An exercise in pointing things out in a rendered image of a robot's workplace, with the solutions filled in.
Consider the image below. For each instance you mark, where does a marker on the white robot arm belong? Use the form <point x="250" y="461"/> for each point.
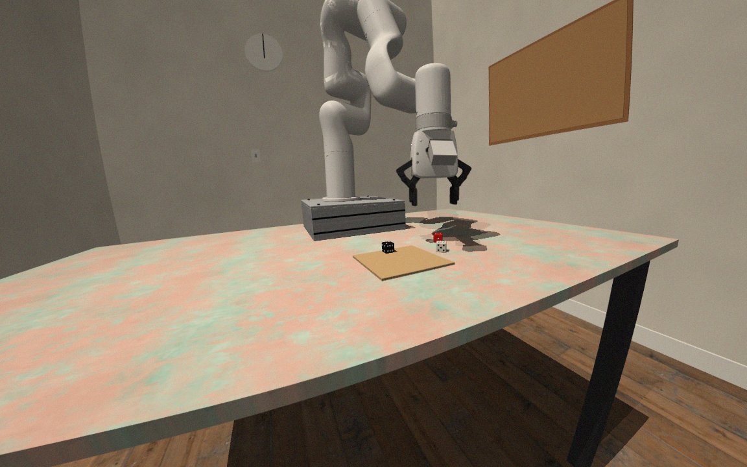
<point x="428" y="94"/>

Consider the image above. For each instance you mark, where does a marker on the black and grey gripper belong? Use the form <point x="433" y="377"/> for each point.
<point x="420" y="162"/>

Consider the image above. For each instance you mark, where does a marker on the tan flat mat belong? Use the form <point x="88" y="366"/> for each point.
<point x="403" y="261"/>

